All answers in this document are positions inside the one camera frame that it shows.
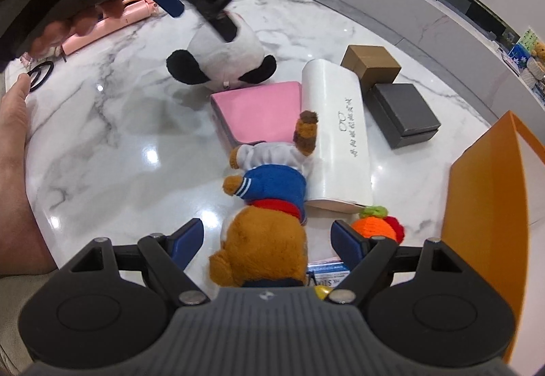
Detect orange box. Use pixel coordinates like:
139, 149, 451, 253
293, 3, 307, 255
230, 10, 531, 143
440, 111, 545, 364

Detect brown teddy bear blue sweater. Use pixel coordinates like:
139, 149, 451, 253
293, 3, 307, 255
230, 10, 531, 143
208, 110, 320, 289

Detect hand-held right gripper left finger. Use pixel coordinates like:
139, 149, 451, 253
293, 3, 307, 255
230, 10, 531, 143
70, 218, 210, 306

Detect crocheted orange fruit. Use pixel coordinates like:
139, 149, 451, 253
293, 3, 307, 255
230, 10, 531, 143
350, 206, 405, 244

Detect brown cardboard box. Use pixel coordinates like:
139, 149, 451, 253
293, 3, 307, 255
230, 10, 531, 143
341, 45, 402, 83

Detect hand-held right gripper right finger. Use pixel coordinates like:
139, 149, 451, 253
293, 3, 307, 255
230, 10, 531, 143
326, 219, 463, 304

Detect dark grey box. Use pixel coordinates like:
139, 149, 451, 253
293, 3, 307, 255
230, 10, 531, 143
364, 82, 442, 149

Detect person's bare leg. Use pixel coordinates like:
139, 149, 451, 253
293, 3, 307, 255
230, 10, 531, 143
0, 73, 58, 277

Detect white woven basket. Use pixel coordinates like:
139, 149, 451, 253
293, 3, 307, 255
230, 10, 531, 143
521, 57, 545, 81

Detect blue and white booklet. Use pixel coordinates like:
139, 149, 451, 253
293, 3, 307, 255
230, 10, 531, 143
306, 259, 352, 287

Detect black and white panda plush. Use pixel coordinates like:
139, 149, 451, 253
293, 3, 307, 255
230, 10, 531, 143
166, 12, 278, 87

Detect blue tissue pack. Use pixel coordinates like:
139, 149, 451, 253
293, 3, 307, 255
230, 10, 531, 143
504, 44, 533, 71

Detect person's beige shorts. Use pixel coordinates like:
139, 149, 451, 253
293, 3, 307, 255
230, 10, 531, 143
0, 269, 58, 376

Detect white cylindrical case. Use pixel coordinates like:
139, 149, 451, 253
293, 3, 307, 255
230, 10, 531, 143
300, 59, 374, 215

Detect pink box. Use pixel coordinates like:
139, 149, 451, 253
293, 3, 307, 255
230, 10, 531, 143
210, 80, 304, 149

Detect black looped cord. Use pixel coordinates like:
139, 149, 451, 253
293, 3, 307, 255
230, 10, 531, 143
28, 60, 55, 92

